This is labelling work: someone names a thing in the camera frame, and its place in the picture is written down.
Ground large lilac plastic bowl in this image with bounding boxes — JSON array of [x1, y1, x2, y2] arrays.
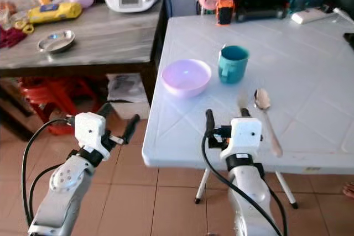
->
[[162, 59, 212, 98]]

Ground person's bare foot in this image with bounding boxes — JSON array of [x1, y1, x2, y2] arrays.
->
[[343, 183, 354, 199]]

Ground orange and black device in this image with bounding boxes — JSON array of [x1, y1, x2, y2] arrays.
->
[[216, 0, 236, 25]]

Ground steel spoon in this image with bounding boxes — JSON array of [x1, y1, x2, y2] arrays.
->
[[254, 88, 284, 158]]

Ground round steel plate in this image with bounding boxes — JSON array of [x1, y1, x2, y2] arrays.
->
[[37, 30, 76, 54]]

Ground teal plastic mug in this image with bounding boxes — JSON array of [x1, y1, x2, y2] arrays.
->
[[218, 45, 250, 85]]

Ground white power strip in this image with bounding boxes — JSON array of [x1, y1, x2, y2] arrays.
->
[[290, 7, 338, 25]]

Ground dark red cloth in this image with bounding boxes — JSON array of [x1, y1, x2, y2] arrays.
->
[[0, 28, 27, 49]]

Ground dark metal shelf rack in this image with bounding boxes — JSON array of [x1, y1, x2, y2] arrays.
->
[[195, 0, 354, 24]]

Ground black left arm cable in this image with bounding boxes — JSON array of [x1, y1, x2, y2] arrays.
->
[[22, 116, 78, 225]]

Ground dark wooden table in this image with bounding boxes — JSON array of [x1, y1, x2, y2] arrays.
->
[[0, 0, 169, 137]]

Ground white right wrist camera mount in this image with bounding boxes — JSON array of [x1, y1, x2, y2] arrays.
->
[[230, 117, 263, 157]]

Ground yellow handled scissors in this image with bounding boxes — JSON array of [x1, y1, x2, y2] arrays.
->
[[14, 20, 35, 34]]

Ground white plastic bag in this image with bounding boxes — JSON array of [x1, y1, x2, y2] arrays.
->
[[107, 74, 149, 104]]

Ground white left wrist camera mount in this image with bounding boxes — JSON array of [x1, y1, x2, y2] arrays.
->
[[75, 112, 109, 153]]

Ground red plastic stool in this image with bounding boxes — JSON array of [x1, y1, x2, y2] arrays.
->
[[18, 77, 106, 136]]

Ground white folding table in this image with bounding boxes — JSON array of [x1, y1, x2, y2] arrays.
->
[[141, 12, 354, 209]]

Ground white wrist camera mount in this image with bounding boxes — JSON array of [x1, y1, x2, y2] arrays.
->
[[230, 117, 263, 157], [75, 112, 109, 153]]

